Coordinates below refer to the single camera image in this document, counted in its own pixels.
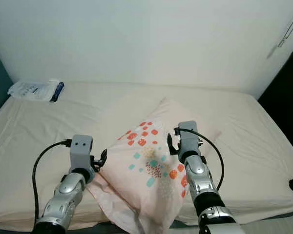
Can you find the pink patterned pillow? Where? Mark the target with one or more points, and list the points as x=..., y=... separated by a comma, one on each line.
x=146, y=170

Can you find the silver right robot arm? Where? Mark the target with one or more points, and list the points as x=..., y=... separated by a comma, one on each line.
x=202, y=183

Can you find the bed with cream sheet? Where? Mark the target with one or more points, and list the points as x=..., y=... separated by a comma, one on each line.
x=49, y=126

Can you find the white and blue plastic package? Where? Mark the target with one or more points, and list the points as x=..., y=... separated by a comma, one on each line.
x=31, y=90

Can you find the black furniture panel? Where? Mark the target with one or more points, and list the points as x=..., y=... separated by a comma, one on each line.
x=285, y=97

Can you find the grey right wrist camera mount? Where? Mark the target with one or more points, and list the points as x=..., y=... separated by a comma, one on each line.
x=189, y=139

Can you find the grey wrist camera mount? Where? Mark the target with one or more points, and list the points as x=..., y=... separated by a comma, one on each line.
x=189, y=139
x=81, y=151

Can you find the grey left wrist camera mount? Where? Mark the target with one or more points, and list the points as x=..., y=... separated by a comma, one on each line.
x=81, y=151

